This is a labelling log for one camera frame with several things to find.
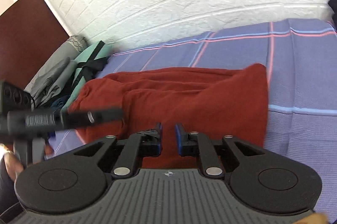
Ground grey patterned pillow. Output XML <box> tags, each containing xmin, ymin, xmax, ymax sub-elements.
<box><xmin>67</xmin><ymin>35</ymin><xmax>87</xmax><ymax>53</ymax></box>

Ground purple plaid bed sheet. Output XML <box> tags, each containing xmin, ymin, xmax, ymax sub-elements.
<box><xmin>49</xmin><ymin>18</ymin><xmax>337</xmax><ymax>219</ymax></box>

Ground dark blue folded garment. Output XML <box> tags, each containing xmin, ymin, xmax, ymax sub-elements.
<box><xmin>50</xmin><ymin>96</ymin><xmax>70</xmax><ymax>111</ymax></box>

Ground dark brown headboard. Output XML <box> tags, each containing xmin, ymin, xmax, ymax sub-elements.
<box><xmin>0</xmin><ymin>0</ymin><xmax>69</xmax><ymax>89</ymax></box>

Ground person's hand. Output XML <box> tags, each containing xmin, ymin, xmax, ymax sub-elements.
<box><xmin>3</xmin><ymin>151</ymin><xmax>24</xmax><ymax>181</ymax></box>

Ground dark red pants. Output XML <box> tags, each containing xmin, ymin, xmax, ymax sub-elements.
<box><xmin>68</xmin><ymin>63</ymin><xmax>269</xmax><ymax>169</ymax></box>

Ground green folded mat with strap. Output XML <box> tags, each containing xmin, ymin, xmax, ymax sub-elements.
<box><xmin>62</xmin><ymin>41</ymin><xmax>112</xmax><ymax>110</ymax></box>

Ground folded black garment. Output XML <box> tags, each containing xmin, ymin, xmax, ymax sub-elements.
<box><xmin>328</xmin><ymin>0</ymin><xmax>337</xmax><ymax>28</ymax></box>

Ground grey folded clothes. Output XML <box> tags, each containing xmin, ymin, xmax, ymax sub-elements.
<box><xmin>24</xmin><ymin>39</ymin><xmax>79</xmax><ymax>106</ymax></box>

